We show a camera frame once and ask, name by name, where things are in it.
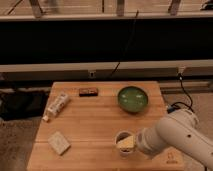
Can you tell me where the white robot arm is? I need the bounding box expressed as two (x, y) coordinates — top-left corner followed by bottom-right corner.
(135, 109), (213, 171)

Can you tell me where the green ceramic bowl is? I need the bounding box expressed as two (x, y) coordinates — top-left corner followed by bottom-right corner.
(117, 86), (149, 113)

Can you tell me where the white ceramic cup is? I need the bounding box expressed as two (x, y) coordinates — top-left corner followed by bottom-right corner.
(115, 131), (135, 157)

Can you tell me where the dark brown chocolate bar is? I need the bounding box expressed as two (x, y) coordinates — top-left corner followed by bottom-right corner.
(79, 88), (98, 97)

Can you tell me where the white toothpaste tube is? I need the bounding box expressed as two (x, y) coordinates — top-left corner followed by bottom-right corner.
(42, 93), (70, 122)

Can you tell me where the wooden cutting board table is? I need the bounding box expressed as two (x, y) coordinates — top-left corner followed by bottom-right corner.
(27, 81), (184, 171)

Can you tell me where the beige rectangular sponge block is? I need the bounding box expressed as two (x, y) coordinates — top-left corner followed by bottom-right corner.
(48, 131), (71, 155)

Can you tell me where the black power cable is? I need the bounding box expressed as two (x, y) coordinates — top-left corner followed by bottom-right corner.
(165, 73), (209, 171)

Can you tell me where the black hanging cable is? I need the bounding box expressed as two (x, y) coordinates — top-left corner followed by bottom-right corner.
(105, 9), (140, 80)

